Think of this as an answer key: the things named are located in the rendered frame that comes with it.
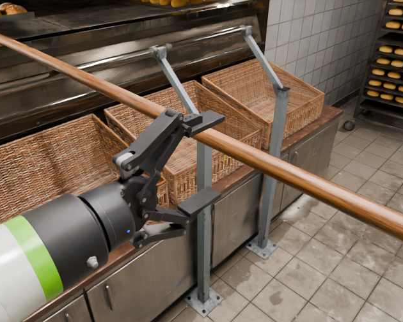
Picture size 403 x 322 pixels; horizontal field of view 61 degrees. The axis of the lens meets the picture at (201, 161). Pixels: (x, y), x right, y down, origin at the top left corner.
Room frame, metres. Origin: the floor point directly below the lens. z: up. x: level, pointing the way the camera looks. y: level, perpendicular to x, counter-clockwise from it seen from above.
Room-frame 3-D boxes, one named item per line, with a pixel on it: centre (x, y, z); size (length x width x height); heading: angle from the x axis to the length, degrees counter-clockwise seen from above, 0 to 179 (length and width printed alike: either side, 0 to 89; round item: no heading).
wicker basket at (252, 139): (1.40, 0.07, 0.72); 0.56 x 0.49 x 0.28; 134
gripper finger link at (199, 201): (0.41, 0.00, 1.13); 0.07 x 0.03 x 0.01; 136
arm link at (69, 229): (0.27, 0.15, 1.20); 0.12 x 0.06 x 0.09; 46
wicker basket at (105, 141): (0.98, 0.49, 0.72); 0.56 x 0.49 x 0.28; 137
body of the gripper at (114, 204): (0.32, 0.10, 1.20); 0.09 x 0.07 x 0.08; 136
